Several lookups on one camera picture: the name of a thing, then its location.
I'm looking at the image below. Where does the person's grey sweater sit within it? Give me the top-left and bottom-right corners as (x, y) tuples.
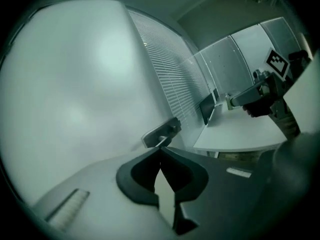
(271, 55), (320, 210)

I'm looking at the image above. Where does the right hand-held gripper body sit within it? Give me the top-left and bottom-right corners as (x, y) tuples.
(259, 47), (294, 120)

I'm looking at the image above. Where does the person's right hand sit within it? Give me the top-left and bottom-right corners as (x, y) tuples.
(241, 97), (273, 119)

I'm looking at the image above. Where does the wide glass partition with blinds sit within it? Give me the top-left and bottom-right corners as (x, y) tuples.
(126, 9), (214, 133)

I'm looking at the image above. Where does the black monitor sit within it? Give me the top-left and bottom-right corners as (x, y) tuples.
(199, 93), (216, 126)

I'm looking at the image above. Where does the person's right forearm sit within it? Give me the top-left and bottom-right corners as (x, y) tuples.
(271, 101), (301, 142)

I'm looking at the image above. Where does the metal door lever handle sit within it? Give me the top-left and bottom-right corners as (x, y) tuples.
(141, 116), (182, 149)

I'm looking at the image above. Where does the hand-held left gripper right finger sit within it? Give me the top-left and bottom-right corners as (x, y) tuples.
(159, 146), (210, 236)

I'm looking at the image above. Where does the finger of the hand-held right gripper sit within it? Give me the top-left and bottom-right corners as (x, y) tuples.
(225, 83), (264, 111)
(252, 68), (273, 84)

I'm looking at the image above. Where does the grey office desk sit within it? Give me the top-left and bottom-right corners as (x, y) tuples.
(193, 103), (289, 153)

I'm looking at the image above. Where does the frosted glass door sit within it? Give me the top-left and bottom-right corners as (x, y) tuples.
(0, 0), (187, 210)

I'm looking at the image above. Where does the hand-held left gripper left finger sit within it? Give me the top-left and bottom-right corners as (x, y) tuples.
(115, 147), (161, 207)

